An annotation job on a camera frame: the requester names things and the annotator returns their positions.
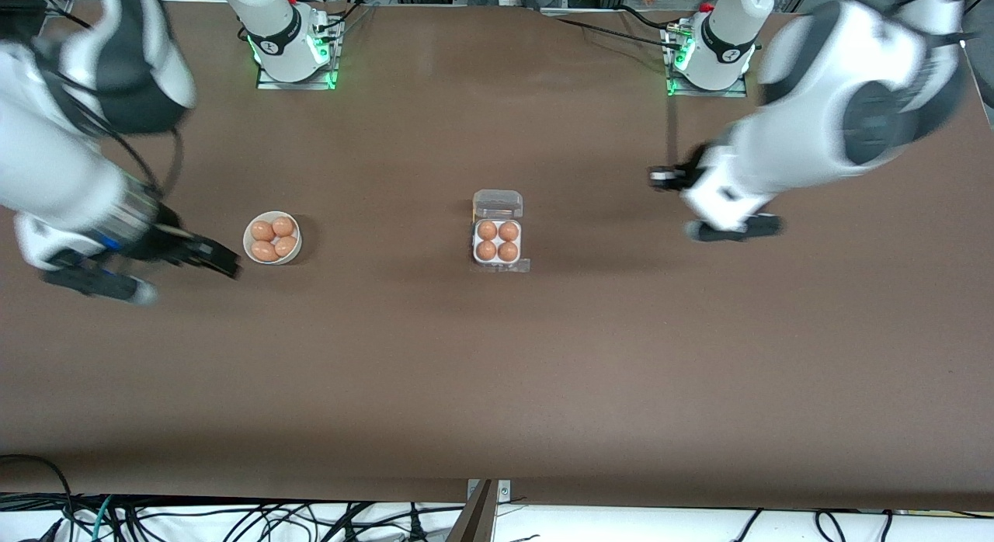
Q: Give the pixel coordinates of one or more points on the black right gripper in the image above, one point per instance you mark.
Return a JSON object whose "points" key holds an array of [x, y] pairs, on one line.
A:
{"points": [[172, 243]]}

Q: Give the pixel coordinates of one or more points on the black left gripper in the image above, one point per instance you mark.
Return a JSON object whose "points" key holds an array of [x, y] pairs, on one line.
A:
{"points": [[688, 174]]}

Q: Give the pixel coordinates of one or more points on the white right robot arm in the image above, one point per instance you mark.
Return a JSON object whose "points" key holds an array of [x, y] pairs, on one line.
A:
{"points": [[46, 161]]}

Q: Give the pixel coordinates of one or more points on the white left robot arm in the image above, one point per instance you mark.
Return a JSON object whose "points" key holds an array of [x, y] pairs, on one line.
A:
{"points": [[815, 123]]}

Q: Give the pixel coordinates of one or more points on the clear plastic egg box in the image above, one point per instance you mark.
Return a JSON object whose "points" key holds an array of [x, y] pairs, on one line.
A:
{"points": [[497, 204]]}

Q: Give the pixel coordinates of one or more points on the white round bowl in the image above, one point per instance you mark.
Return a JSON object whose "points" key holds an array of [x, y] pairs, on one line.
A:
{"points": [[248, 245]]}

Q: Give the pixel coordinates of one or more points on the dark slanted bar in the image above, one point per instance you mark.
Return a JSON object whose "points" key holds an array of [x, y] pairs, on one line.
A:
{"points": [[475, 520]]}

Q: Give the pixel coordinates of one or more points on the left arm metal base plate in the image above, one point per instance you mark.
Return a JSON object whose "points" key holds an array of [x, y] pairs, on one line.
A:
{"points": [[742, 92]]}

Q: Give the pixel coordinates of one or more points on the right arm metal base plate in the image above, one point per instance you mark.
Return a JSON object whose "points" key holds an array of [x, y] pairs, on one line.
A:
{"points": [[268, 82]]}

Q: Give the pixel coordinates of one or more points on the metal table edge bracket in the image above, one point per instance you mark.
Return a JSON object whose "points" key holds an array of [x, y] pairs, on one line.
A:
{"points": [[505, 491]]}

